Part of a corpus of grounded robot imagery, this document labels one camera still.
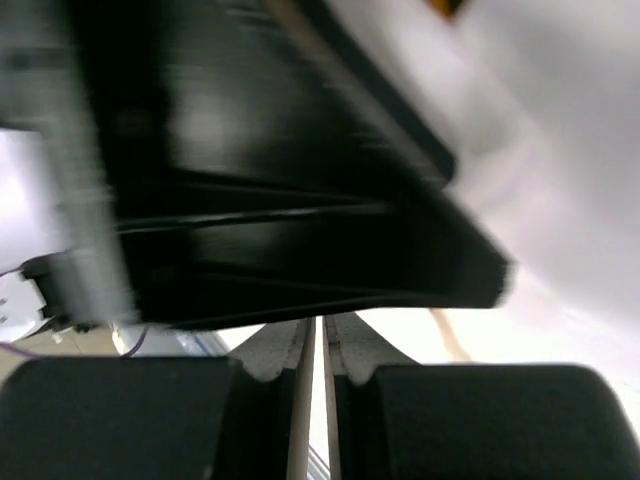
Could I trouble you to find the white paper napkin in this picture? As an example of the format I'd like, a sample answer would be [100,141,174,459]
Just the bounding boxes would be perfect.
[319,0,640,381]

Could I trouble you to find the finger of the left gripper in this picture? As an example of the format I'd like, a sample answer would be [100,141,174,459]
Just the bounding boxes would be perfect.
[64,1,509,330]

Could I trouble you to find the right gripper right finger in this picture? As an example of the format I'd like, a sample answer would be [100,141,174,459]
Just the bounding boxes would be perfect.
[324,313,639,479]

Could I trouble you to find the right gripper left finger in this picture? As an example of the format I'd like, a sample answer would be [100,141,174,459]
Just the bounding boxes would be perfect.
[1,319,315,479]

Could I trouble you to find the gold spoon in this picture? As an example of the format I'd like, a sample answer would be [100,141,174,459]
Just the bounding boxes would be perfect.
[427,0,469,22]

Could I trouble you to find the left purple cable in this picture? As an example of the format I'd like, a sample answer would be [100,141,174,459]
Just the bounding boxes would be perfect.
[0,267,151,361]

